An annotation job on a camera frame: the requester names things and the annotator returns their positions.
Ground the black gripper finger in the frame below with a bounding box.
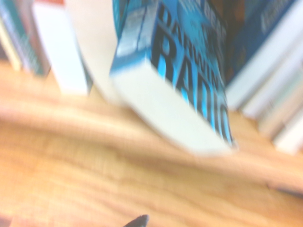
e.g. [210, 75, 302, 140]
[124, 214, 150, 227]

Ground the blue Darwin's Radio paperback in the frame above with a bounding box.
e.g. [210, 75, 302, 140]
[109, 0, 239, 157]

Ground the thick white paperback book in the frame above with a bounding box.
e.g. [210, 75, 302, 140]
[33, 0, 92, 95]

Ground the cream spine book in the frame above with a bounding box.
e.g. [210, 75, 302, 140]
[243, 47, 303, 133]

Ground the teal black cover book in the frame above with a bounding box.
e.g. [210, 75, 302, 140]
[223, 0, 295, 87]

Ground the green white spine book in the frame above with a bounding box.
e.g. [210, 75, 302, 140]
[0, 0, 52, 77]

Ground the wooden bookshelf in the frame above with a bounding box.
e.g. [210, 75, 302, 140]
[0, 59, 303, 227]

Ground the white leaning paperback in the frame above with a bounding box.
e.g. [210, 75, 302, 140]
[67, 0, 124, 105]

